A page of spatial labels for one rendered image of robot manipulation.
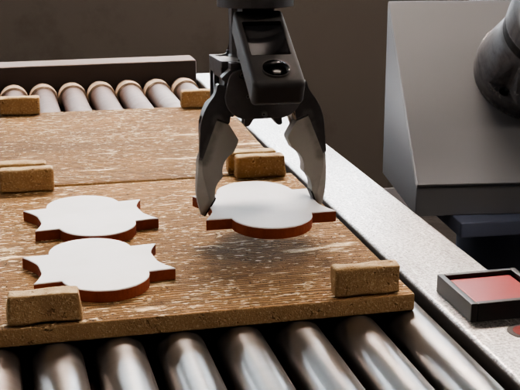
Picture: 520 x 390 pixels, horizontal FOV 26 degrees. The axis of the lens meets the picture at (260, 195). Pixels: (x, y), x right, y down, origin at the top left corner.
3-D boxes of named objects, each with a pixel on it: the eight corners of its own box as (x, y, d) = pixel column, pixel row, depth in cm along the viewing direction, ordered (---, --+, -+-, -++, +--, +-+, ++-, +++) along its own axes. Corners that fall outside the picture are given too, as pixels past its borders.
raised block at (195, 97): (218, 105, 172) (218, 87, 172) (220, 107, 171) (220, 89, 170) (179, 107, 171) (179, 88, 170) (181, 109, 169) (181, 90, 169)
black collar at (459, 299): (513, 284, 104) (514, 267, 103) (552, 315, 96) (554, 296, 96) (436, 291, 102) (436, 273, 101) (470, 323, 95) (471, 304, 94)
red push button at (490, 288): (509, 288, 103) (510, 273, 102) (539, 312, 97) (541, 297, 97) (447, 293, 101) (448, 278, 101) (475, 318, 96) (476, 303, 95)
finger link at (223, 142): (196, 203, 111) (234, 118, 110) (207, 219, 105) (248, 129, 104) (167, 192, 110) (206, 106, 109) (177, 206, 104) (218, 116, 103)
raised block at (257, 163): (282, 172, 134) (282, 150, 133) (286, 177, 132) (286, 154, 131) (233, 176, 132) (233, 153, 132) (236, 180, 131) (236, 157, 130)
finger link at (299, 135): (330, 181, 114) (290, 102, 111) (347, 195, 108) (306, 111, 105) (302, 196, 113) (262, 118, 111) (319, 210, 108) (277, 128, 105)
